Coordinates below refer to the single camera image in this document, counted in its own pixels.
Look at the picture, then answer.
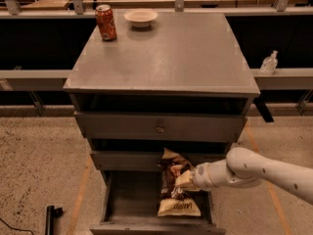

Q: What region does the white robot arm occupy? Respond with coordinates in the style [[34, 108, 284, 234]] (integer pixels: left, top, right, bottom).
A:
[[175, 147, 313, 204]]

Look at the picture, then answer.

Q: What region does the brown chip bag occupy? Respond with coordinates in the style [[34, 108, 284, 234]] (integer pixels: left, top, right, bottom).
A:
[[157, 148, 201, 217]]

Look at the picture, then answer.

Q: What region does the grey metal railing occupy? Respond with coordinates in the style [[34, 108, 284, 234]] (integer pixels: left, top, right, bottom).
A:
[[0, 7, 313, 118]]

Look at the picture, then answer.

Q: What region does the white ceramic bowl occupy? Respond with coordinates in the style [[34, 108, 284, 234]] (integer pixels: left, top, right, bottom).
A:
[[124, 9, 157, 28]]

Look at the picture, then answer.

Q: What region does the clear sanitizer pump bottle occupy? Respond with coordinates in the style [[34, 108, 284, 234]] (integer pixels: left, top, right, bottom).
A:
[[259, 50, 278, 75]]

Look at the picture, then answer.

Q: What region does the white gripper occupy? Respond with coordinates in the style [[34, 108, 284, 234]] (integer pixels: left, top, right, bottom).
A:
[[175, 160, 228, 191]]

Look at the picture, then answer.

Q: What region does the grey top drawer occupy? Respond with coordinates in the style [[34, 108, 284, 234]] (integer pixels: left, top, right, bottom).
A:
[[75, 112, 246, 143]]

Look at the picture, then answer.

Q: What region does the grey open bottom drawer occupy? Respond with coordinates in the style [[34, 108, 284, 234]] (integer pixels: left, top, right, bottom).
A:
[[90, 171, 226, 235]]

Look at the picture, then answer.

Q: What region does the grey wooden drawer cabinet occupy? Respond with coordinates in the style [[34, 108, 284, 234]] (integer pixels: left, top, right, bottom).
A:
[[62, 10, 261, 235]]

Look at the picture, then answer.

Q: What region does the black floor post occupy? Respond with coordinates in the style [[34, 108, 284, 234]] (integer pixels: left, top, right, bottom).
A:
[[45, 206, 63, 235]]

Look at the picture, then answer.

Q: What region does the black floor cable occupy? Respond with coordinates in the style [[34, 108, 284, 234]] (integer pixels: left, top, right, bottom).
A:
[[0, 217, 35, 235]]

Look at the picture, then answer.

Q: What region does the orange soda can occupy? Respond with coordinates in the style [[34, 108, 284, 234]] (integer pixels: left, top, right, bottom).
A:
[[95, 5, 117, 41]]

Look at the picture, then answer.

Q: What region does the grey middle drawer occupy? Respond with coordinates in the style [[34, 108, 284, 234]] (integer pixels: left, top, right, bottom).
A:
[[90, 151, 226, 171]]

